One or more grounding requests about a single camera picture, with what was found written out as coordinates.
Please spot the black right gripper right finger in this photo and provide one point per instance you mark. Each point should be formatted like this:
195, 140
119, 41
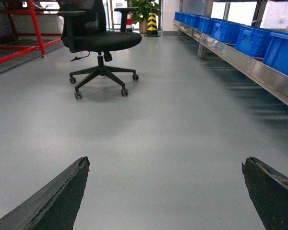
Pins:
268, 190

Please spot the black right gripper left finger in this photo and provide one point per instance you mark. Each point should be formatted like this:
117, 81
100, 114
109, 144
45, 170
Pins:
54, 206

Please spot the steel roller rack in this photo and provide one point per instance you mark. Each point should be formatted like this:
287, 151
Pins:
268, 78

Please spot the black office chair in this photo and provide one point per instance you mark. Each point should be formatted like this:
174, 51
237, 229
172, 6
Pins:
84, 29

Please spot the yellow black traffic cone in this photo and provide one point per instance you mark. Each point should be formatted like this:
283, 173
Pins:
152, 29

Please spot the potted green plant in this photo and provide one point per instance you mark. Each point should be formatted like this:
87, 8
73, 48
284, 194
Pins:
141, 16

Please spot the red metal frame table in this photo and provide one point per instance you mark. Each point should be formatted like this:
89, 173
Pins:
8, 30

